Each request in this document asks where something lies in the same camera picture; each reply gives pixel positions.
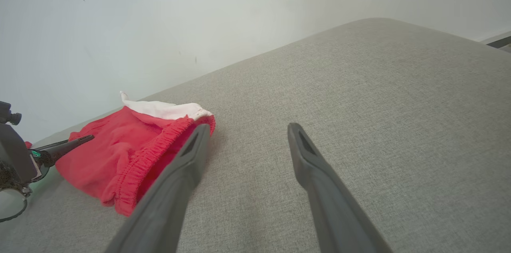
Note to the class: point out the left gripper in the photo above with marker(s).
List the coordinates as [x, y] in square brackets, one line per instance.
[14, 157]

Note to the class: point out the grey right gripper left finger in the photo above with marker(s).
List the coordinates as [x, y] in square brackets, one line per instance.
[175, 189]

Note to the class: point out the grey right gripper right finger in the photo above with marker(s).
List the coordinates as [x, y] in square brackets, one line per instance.
[327, 205]

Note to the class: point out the red shorts with white panel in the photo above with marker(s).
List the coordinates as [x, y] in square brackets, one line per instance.
[103, 153]

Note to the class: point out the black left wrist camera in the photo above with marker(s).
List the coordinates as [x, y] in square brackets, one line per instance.
[8, 114]

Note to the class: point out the white wall baseboard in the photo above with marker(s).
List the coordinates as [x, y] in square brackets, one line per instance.
[497, 39]

